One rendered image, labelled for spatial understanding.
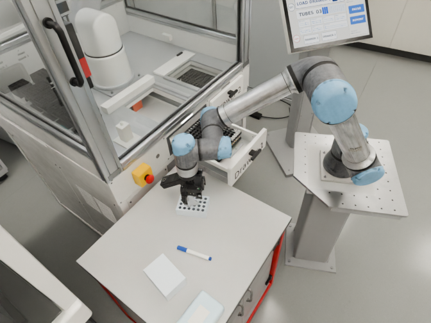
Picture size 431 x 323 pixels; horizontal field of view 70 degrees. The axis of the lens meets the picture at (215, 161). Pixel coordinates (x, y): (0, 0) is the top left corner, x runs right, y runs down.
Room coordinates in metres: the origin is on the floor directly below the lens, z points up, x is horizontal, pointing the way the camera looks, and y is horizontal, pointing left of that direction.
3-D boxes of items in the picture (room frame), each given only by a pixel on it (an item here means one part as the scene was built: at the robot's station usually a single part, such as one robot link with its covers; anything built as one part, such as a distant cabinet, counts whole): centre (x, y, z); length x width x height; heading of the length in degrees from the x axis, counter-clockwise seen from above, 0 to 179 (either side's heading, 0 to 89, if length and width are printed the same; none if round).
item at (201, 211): (0.74, 0.10, 0.78); 0.12 x 0.08 x 0.04; 77
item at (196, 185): (0.72, 0.09, 0.95); 0.09 x 0.08 x 0.12; 77
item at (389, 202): (0.90, -0.58, 0.70); 0.45 x 0.44 x 0.12; 76
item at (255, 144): (0.91, -0.14, 0.87); 0.29 x 0.02 x 0.11; 142
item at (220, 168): (1.04, 0.02, 0.86); 0.40 x 0.26 x 0.06; 52
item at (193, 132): (1.03, 0.02, 0.87); 0.22 x 0.18 x 0.06; 52
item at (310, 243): (0.90, -0.56, 0.38); 0.30 x 0.30 x 0.76; 76
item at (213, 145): (0.75, 0.00, 1.11); 0.11 x 0.11 x 0.08; 2
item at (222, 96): (1.35, -0.09, 0.87); 0.29 x 0.02 x 0.11; 142
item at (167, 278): (0.44, 0.20, 0.79); 0.13 x 0.09 x 0.05; 41
